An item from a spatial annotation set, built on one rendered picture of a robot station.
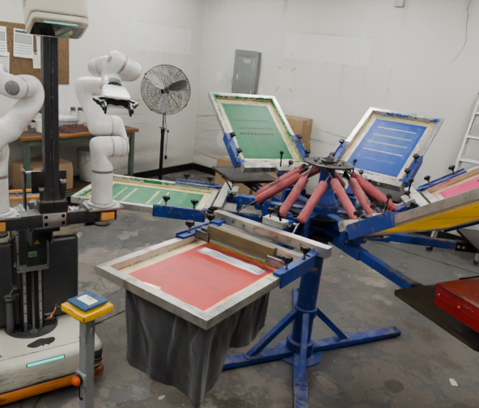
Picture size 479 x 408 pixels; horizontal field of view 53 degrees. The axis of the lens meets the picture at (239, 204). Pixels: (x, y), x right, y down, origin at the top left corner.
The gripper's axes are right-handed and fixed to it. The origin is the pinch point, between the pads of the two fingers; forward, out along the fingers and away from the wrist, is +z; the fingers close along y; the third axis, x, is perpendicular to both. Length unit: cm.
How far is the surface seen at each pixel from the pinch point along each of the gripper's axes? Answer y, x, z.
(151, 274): 19, 60, 26
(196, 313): 26, 42, 61
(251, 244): 65, 51, 17
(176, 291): 26, 54, 40
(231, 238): 59, 56, 8
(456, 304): 116, 19, 81
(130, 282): 8, 53, 36
